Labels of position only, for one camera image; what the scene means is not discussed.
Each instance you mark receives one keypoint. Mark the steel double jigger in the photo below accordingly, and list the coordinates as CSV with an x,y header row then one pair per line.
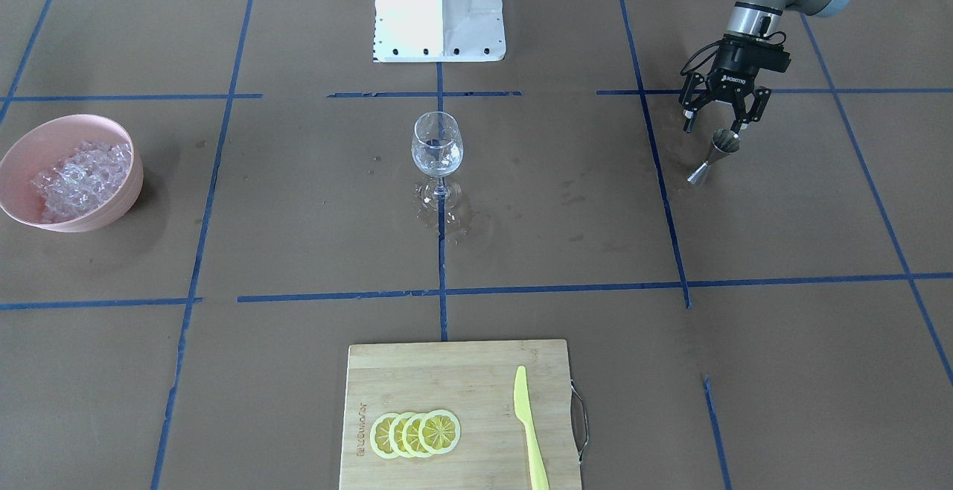
x,y
724,143

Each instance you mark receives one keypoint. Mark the pink bowl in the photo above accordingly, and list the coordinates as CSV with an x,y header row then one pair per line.
x,y
43,147

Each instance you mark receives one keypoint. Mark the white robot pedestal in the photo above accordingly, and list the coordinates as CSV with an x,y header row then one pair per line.
x,y
438,31

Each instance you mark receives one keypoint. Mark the yellow plastic knife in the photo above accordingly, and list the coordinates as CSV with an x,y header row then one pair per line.
x,y
523,412

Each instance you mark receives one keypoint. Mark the bamboo cutting board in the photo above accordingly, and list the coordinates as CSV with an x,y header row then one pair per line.
x,y
475,381

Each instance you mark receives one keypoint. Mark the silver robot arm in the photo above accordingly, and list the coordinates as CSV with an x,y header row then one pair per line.
x,y
760,18

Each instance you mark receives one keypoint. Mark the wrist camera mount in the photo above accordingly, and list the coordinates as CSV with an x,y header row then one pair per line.
x,y
769,56

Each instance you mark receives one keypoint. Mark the ice cubes pile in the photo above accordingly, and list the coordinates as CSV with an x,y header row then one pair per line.
x,y
83,181

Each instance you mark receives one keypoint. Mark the lemon slice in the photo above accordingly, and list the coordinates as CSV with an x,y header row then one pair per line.
x,y
396,434
439,432
380,436
411,442

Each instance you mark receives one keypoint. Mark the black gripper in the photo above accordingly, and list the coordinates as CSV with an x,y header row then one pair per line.
x,y
730,78

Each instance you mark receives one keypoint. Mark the clear wine glass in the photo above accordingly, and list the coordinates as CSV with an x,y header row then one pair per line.
x,y
437,150

